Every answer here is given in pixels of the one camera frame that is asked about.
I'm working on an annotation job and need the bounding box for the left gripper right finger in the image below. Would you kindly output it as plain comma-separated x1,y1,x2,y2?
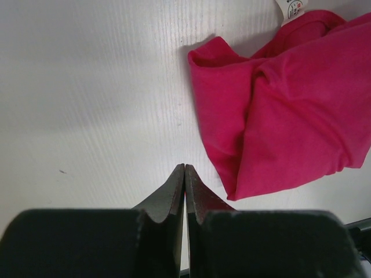
184,165,366,277

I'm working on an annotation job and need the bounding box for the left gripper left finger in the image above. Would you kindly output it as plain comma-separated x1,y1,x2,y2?
1,164,185,277

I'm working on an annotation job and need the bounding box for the pink t shirt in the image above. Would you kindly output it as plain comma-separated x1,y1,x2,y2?
188,10,370,201

